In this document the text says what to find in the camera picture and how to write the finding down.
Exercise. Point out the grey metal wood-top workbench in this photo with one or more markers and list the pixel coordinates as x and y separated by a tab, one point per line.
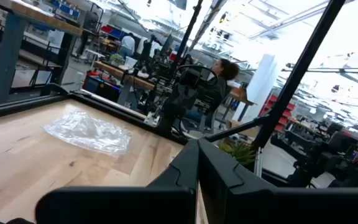
6	62

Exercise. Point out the person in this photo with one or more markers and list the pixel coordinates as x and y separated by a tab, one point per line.
227	70
127	43

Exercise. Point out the dark robot station equipment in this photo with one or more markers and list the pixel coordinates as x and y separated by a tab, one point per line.
322	155

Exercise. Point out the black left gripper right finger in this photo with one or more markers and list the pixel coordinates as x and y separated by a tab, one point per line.
275	205

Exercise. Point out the office chair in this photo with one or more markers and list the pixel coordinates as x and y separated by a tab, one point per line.
204	121

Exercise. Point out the clear plastic bag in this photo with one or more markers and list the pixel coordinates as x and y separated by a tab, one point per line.
89	133

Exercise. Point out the black computer case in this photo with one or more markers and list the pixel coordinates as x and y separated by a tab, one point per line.
104	90

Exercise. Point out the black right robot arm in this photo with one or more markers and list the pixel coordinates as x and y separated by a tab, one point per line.
179	99

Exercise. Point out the cardboard box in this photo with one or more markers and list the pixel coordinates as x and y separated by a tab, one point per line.
233	124

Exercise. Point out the small artificial green plant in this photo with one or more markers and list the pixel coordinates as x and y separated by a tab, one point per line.
239	152

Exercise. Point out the blue storage bins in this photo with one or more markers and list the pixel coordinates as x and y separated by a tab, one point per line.
67	9

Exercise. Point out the red storage bin rack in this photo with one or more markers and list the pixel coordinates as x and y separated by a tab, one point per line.
283	121

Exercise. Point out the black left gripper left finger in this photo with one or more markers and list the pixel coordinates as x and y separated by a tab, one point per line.
120	205

